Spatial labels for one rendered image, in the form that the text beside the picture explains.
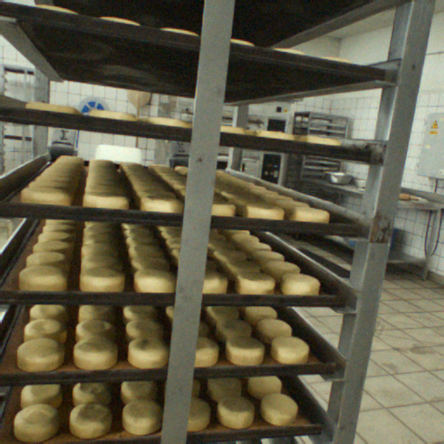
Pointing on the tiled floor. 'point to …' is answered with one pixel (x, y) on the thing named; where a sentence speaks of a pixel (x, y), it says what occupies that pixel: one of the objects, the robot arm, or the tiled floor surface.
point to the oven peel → (138, 98)
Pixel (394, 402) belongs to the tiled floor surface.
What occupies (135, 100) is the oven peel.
